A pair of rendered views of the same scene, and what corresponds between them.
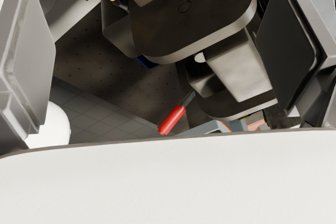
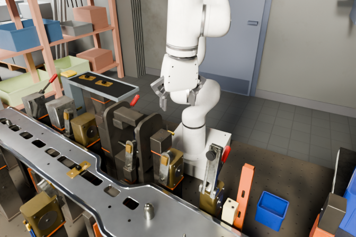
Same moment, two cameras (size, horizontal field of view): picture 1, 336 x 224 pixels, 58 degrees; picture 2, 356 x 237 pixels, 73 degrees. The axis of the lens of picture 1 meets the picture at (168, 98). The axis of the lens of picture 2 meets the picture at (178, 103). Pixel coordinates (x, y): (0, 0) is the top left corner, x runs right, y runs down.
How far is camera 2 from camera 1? 63 cm
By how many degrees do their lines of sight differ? 27
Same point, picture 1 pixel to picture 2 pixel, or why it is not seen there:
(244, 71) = (129, 114)
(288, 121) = (67, 106)
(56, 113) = (175, 98)
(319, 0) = (77, 156)
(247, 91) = (122, 109)
